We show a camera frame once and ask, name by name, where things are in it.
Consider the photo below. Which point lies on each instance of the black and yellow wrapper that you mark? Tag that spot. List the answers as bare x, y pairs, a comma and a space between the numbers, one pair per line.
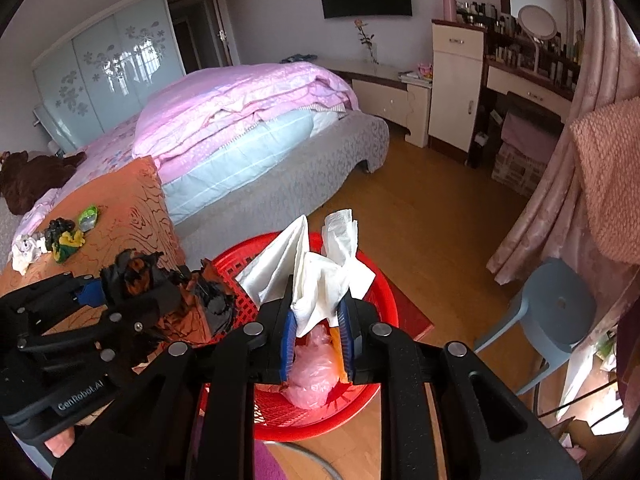
65, 240

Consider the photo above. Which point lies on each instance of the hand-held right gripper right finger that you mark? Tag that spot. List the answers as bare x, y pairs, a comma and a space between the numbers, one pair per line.
345, 345

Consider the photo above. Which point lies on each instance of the pink quilt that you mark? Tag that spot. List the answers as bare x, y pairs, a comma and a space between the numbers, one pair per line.
225, 100

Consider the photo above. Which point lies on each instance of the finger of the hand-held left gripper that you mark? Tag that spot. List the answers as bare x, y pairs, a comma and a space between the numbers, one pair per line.
90, 292
120, 325

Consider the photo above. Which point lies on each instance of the light blue quilt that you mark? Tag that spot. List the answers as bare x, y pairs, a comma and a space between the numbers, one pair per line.
240, 155

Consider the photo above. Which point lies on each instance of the black plastic bag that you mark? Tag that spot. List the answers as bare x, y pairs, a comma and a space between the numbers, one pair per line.
145, 285

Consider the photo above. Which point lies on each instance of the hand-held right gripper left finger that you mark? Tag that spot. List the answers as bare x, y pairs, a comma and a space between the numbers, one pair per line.
286, 345

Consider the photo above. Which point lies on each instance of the maroon garment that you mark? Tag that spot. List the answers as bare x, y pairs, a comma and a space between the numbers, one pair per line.
630, 360

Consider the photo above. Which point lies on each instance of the translucent plastic bag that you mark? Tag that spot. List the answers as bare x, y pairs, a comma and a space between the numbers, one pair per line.
312, 370

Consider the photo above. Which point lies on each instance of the pink rose in vase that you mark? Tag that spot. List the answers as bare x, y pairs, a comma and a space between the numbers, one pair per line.
371, 55

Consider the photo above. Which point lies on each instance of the grey-blue plastic stool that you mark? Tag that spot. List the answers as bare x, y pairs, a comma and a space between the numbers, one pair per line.
560, 310

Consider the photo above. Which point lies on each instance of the pink knitted sweater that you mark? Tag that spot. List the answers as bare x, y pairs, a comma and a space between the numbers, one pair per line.
610, 170

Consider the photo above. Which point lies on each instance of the pink floral bed sheet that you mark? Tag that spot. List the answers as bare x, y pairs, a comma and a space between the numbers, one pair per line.
110, 145

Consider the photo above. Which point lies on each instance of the dark wood dressing table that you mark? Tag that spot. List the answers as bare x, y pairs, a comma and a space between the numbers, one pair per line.
525, 87

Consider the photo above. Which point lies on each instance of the orange rose-patterned cloth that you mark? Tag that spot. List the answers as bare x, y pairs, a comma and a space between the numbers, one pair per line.
125, 200

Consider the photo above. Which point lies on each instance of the glass sliding-door wardrobe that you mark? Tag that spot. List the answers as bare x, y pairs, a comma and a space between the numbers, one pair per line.
100, 75

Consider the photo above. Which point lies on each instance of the brown plush toy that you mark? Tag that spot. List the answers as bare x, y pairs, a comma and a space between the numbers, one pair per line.
30, 180

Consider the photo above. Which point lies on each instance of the row of cosmetic bottles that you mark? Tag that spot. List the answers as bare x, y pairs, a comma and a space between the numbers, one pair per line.
505, 52

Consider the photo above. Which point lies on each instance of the dark clothes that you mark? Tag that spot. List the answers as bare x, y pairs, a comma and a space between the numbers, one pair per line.
302, 58

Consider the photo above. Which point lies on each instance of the small black bin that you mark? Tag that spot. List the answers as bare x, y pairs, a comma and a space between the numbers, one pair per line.
477, 150

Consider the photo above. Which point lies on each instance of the green foil wrapper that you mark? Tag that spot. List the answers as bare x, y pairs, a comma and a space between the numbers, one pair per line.
89, 219

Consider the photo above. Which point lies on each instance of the small pink ornament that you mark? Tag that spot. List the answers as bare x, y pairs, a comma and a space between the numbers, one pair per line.
424, 69

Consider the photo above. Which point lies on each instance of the cream tall cabinet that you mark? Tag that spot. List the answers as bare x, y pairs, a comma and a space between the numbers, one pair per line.
457, 90

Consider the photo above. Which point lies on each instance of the stack of books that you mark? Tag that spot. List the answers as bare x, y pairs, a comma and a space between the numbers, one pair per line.
415, 78

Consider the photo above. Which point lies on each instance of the grey patterned bed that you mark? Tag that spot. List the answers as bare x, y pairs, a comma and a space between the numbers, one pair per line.
280, 195

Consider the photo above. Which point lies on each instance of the white tissue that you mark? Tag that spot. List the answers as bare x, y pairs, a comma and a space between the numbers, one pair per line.
320, 280
25, 255

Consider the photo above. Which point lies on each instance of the cream low cabinet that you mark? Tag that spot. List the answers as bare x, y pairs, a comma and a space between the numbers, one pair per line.
390, 102

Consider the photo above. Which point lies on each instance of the round white makeup mirror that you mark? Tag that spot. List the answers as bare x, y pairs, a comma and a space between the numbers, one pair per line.
537, 22

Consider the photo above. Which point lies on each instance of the red plastic mesh basket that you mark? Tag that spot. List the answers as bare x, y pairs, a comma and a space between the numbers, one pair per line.
280, 415

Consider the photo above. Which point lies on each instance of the pink patterned curtain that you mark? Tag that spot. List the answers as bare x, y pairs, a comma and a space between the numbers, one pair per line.
600, 35

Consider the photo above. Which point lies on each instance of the stool with pink cover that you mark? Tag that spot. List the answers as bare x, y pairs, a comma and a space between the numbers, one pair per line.
530, 130

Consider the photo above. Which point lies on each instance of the pink thermos jug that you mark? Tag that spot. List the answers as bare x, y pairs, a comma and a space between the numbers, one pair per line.
448, 5

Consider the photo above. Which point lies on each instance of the dark red low table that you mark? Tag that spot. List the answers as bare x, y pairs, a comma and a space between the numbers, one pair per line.
412, 315

